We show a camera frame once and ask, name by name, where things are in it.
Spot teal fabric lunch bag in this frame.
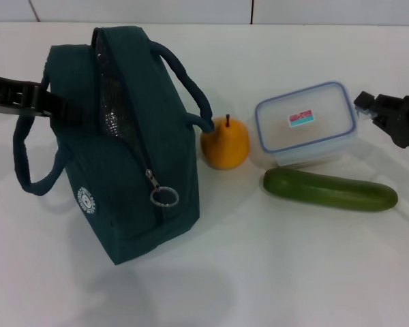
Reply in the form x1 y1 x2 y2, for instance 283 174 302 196
13 26 216 266

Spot green cucumber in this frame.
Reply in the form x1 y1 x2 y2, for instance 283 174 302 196
262 167 399 214

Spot clear container with blue-rimmed lid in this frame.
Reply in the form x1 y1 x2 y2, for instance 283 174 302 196
254 80 358 168

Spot zipper pull with clear ring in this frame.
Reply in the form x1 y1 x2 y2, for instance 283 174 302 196
145 168 180 208

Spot orange yellow pear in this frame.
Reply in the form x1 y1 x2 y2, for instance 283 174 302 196
200 114 251 170

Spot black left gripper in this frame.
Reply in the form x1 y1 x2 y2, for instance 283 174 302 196
0 72 93 125

